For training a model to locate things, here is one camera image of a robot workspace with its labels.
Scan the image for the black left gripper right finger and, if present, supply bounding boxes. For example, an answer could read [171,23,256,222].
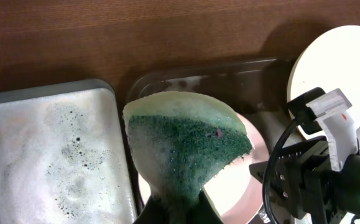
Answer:
[186,190,223,224]

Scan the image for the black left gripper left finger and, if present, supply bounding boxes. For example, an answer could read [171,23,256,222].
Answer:
[133,197,169,224]

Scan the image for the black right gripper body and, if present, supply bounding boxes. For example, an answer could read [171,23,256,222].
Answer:
[249,136,345,220]

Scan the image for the pink plate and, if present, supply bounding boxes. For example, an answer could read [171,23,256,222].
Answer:
[128,114,268,223]

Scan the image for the green yellow sponge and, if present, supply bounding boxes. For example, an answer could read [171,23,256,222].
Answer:
[123,91,252,223]

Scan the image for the cream white plate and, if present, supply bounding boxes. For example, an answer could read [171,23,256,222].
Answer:
[287,25,360,146]

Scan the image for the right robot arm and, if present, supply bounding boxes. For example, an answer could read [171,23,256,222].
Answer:
[270,136,360,223]

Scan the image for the dark large wash tray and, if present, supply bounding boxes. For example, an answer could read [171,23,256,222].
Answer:
[125,57,360,224]

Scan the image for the black soapy water tray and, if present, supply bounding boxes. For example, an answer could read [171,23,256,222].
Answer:
[0,79,137,223]

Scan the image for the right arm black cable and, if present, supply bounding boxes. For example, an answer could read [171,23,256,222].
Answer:
[262,118,302,224]

